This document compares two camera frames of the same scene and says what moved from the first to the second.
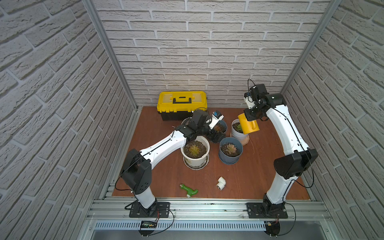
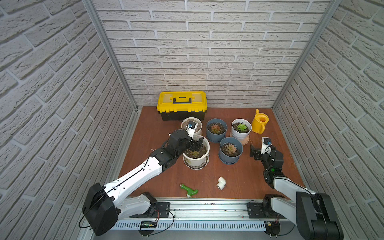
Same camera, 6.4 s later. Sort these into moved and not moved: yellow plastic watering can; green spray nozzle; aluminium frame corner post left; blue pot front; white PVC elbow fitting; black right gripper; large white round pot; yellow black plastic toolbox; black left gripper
Moved: yellow plastic watering can; black right gripper; black left gripper
Not moved: large white round pot; aluminium frame corner post left; blue pot front; yellow black plastic toolbox; green spray nozzle; white PVC elbow fitting
